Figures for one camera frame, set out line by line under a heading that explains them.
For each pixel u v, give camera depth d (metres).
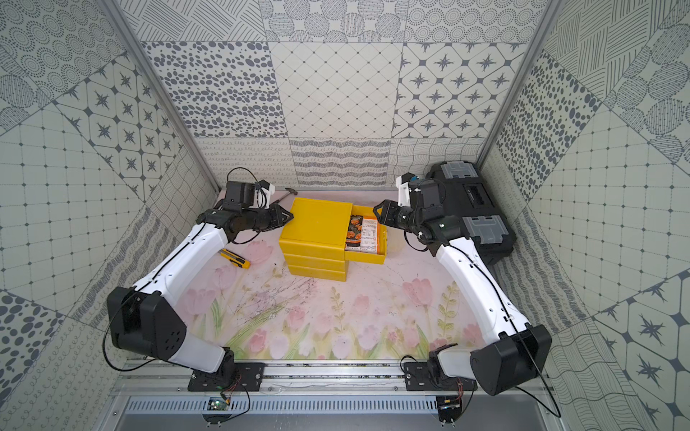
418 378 0.73
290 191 1.18
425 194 0.54
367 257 0.83
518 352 0.38
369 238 0.86
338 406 0.70
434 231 0.51
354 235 0.86
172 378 0.75
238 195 0.64
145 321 0.42
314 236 0.79
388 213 0.65
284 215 0.82
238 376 0.73
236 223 0.60
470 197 0.95
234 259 0.96
